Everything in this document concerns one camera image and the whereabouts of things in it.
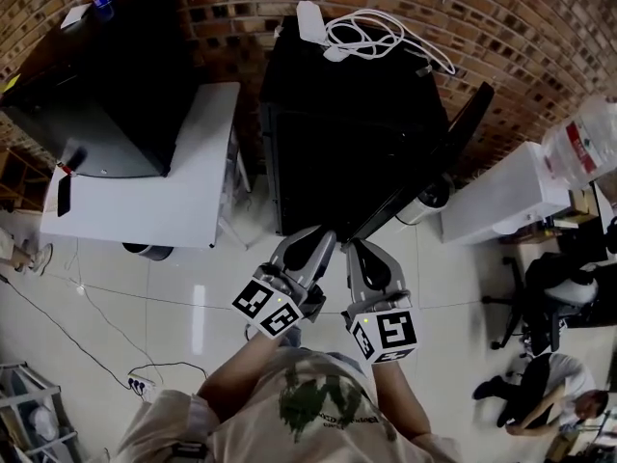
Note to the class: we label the white cylindrical bin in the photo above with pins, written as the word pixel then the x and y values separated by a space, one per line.
pixel 424 205

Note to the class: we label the round black stool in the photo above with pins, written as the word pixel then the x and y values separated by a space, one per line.
pixel 147 251

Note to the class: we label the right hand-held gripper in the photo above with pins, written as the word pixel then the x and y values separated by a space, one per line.
pixel 385 326

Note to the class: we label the black phone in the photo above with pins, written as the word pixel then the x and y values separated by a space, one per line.
pixel 64 198

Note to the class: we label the white power strip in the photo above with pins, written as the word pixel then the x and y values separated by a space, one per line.
pixel 142 386

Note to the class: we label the person's right forearm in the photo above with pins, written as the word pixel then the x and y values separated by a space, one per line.
pixel 397 398

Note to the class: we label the wooden shelf unit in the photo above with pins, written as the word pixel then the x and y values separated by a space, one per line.
pixel 21 181

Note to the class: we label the black office chair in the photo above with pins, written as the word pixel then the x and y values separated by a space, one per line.
pixel 554 297

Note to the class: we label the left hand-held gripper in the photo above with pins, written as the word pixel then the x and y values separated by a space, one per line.
pixel 270 307

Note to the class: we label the black appliance box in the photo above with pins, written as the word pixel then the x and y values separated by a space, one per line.
pixel 106 94

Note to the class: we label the large clear water jug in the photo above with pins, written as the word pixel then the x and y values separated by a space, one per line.
pixel 583 138

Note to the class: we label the small white plug adapter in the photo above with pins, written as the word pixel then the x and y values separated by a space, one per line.
pixel 333 54

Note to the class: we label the black mini fridge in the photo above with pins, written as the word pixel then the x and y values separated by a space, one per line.
pixel 347 138

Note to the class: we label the white power adapter box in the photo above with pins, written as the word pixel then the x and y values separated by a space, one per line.
pixel 311 19

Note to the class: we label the person's left forearm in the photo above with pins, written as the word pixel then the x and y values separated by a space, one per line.
pixel 241 379

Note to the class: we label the white paper card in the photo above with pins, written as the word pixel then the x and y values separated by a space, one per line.
pixel 76 15

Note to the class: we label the yellow sticky note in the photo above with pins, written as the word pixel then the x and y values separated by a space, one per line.
pixel 10 84

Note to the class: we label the person's beige printed shirt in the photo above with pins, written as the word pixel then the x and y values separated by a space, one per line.
pixel 299 417

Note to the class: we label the white table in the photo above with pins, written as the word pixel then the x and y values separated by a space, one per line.
pixel 159 210

